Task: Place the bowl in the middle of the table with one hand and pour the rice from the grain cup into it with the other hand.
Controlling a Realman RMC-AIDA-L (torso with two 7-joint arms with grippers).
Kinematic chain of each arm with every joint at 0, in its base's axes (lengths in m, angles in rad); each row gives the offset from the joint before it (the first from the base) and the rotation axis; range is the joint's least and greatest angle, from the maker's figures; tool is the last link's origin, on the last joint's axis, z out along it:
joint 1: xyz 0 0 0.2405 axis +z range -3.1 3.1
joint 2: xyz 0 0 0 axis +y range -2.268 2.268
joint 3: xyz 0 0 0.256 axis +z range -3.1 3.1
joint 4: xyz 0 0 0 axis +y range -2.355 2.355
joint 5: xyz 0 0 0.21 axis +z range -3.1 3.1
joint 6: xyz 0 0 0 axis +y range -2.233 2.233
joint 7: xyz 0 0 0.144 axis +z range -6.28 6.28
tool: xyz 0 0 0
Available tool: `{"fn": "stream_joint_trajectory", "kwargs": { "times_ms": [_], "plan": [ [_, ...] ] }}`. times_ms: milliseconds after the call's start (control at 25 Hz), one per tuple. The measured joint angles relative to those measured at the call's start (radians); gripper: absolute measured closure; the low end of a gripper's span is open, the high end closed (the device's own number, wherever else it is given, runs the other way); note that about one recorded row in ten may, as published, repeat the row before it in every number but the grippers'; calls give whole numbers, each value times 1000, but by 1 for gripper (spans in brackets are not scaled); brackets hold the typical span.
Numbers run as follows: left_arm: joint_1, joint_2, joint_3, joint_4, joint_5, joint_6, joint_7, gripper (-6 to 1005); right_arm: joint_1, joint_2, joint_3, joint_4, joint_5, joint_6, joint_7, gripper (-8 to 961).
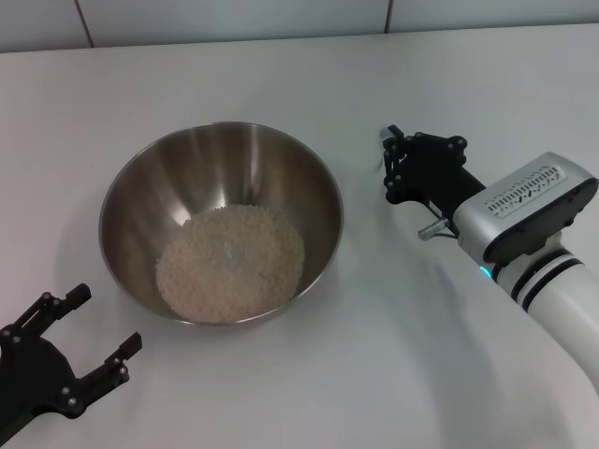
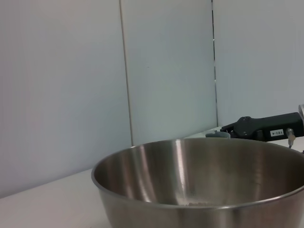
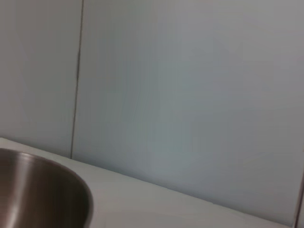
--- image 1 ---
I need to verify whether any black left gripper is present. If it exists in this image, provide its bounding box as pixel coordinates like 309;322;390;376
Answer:
0;283;143;439

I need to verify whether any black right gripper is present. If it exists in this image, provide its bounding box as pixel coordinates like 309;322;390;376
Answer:
383;124;488;219

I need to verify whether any stainless steel mixing bowl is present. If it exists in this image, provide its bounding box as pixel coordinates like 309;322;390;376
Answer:
97;121;345;326

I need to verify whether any grey cable with metal plug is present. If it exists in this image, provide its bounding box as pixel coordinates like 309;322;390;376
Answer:
418;218;459;240

